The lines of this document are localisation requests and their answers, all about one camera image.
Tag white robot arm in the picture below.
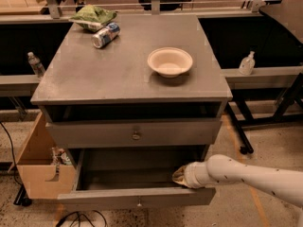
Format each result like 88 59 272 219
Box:
172 154 303 209

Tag wooden side box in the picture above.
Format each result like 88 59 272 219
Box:
16 113 76 200

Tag snack packets in box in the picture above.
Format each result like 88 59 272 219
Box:
52 147 72 166

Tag green chip bag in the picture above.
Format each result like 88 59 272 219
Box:
69 5 116 32

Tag hand sanitizer pump bottle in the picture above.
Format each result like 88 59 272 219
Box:
239 51 255 76

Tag black table leg frame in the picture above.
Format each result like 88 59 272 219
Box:
225 73 303 154

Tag grey metal side rail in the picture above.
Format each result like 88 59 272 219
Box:
221 66 303 90

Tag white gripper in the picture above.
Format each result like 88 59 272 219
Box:
172 162 207 189

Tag grey top drawer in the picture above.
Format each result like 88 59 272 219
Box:
46 118 222 148

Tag clear water bottle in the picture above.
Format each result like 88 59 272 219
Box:
27 52 45 79

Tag grey drawer cabinet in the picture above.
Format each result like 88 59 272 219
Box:
30 13 234 163

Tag black floor cable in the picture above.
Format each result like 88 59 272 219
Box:
0 121 109 227

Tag grey drawer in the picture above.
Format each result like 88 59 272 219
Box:
58 146 215 211
46 118 222 148

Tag white paper bowl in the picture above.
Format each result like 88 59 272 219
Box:
147 47 193 78

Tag blue white soda can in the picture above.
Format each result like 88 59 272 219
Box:
92 22 120 48

